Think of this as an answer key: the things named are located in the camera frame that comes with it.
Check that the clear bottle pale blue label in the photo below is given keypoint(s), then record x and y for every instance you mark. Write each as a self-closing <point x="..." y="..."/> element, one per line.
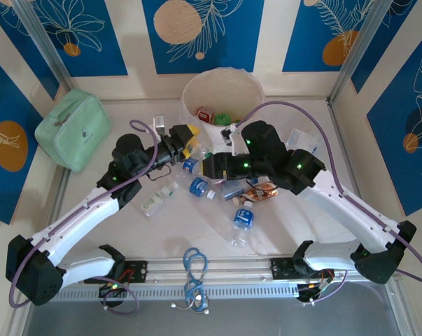
<point x="231" y="192"/>

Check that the red orange label bottle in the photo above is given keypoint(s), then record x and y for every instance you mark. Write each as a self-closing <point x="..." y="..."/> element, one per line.
<point x="205" y="115"/>

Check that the green plastic bottle yellow cap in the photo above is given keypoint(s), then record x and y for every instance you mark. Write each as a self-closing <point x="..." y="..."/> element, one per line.
<point x="223" y="119"/>

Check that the small bottle green white label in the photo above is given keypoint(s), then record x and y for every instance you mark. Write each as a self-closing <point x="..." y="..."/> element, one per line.
<point x="154" y="201"/>

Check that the water bottle blue label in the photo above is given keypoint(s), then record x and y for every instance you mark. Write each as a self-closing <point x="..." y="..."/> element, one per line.
<point x="243" y="220"/>

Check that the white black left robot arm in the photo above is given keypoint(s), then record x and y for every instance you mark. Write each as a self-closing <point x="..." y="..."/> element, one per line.
<point x="84" y="213"/>

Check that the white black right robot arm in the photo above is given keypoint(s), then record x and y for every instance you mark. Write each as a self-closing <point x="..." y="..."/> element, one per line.
<point x="336" y="206"/>

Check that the white lined waste bin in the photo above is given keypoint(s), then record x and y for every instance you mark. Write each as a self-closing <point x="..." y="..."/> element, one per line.
<point x="189" y="105"/>

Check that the clear plastic bag blue print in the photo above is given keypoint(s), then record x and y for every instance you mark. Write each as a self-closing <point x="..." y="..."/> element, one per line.
<point x="301" y="138"/>

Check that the mint green zipped pouch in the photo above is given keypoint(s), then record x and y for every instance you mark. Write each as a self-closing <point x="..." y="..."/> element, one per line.
<point x="72" y="129"/>

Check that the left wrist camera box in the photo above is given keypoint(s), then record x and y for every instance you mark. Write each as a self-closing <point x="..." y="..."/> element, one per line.
<point x="160" y="124"/>

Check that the aluminium mounting rail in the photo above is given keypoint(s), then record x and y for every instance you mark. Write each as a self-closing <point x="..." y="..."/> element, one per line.
<point x="231" y="267"/>

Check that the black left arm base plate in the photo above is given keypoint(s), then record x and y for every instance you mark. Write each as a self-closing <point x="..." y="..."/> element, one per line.
<point x="140" y="271"/>

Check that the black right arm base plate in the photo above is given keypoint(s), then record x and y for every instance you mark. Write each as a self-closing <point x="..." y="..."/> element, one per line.
<point x="282" y="267"/>

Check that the aluminium frame post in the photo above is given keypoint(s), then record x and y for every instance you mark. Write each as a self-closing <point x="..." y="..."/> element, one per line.
<point x="357" y="52"/>
<point x="42" y="42"/>

